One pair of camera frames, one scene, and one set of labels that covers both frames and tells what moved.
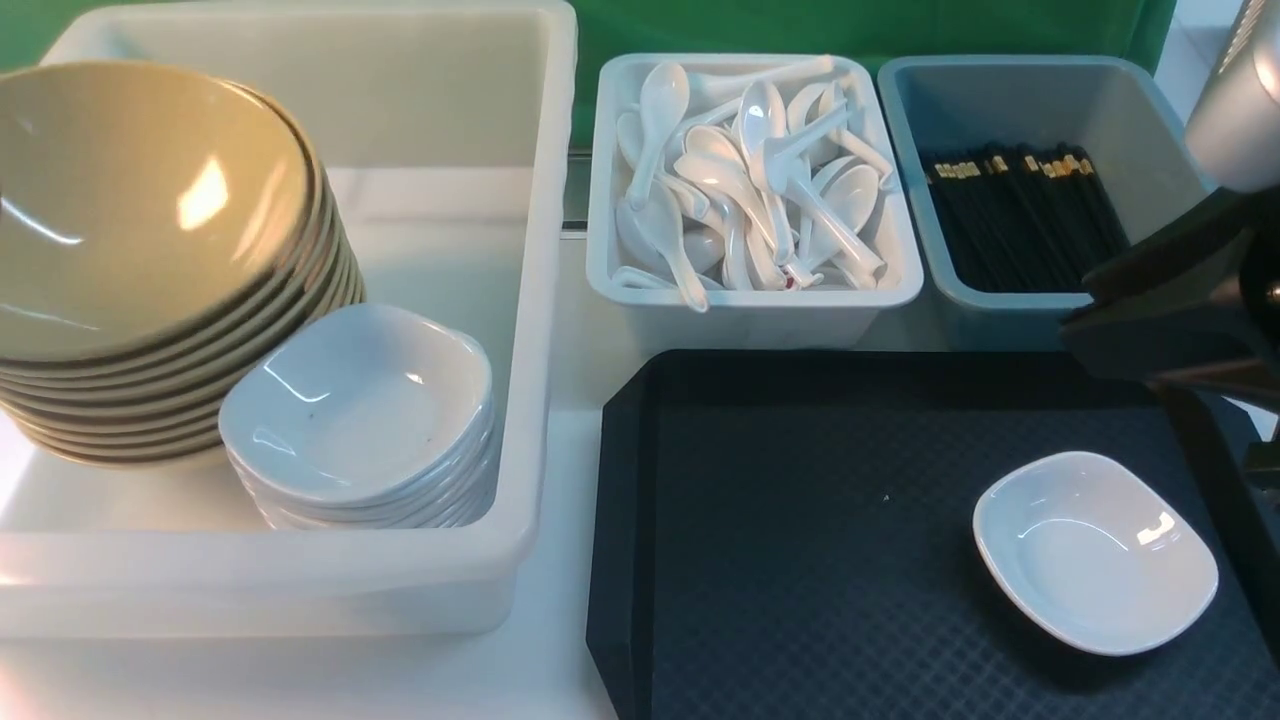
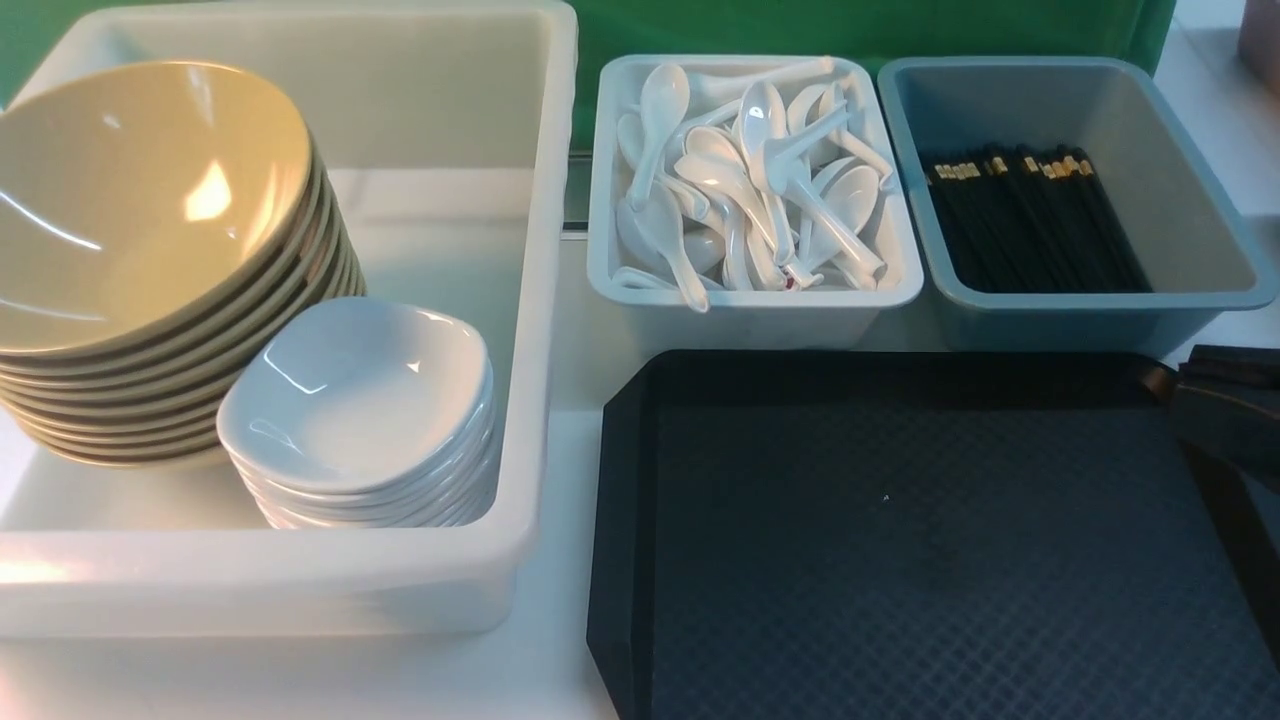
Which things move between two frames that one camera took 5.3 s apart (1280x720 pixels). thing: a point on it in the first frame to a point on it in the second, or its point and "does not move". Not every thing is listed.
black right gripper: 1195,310 to 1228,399
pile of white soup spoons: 753,182 does not move
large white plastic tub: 453,126 does not move
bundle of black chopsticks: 1026,217 does not move
